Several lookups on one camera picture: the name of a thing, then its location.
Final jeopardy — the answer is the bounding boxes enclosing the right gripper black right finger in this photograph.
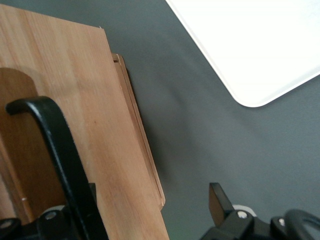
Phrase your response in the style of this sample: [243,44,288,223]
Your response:
[199,182,271,240]

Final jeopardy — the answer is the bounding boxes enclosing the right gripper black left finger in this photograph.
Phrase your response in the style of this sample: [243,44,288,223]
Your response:
[21,182,97,240]

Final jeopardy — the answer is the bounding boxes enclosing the cream rectangular tray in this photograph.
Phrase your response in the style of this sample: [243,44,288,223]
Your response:
[164,0,320,108]

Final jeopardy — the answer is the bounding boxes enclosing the black looped gripper cable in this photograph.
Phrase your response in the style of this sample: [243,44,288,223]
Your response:
[284,208,320,240]

